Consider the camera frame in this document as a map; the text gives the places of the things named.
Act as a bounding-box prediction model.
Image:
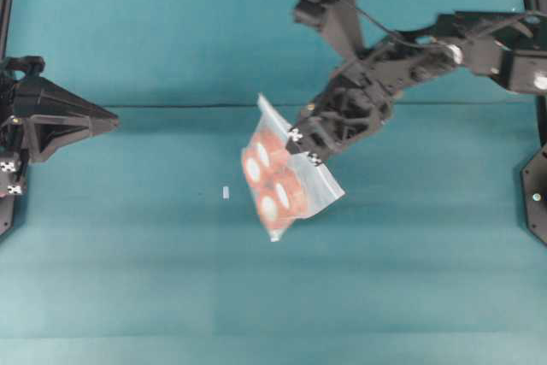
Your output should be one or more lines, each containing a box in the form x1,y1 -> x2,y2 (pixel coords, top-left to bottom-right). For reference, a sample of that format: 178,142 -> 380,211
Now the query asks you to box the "green table cloth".
1,0 -> 546,364

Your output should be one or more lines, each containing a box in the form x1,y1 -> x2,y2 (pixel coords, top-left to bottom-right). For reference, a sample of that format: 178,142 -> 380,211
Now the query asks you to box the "orange tape roll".
271,170 -> 305,215
257,191 -> 307,233
251,129 -> 288,170
242,148 -> 274,189

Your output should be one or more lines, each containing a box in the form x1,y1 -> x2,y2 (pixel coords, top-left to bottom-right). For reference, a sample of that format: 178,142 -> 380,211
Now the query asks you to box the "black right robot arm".
286,11 -> 546,165

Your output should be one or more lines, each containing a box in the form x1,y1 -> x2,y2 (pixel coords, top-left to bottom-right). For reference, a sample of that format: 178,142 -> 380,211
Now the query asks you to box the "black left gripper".
1,56 -> 119,198

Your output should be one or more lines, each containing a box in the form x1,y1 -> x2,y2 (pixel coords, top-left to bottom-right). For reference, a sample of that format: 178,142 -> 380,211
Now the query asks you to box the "clear zip bag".
241,94 -> 345,242

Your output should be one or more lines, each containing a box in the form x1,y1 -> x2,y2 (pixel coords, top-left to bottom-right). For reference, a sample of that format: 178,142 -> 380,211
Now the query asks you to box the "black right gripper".
285,42 -> 457,167

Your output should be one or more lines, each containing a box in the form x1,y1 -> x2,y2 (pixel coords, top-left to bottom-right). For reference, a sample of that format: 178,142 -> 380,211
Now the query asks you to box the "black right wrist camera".
293,0 -> 366,60

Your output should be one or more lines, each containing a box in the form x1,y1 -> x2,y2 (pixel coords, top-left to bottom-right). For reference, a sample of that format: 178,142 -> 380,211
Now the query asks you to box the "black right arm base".
521,0 -> 546,244

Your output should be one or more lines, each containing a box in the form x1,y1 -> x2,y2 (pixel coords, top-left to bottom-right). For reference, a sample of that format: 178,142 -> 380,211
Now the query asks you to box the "black right camera cable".
352,1 -> 454,52

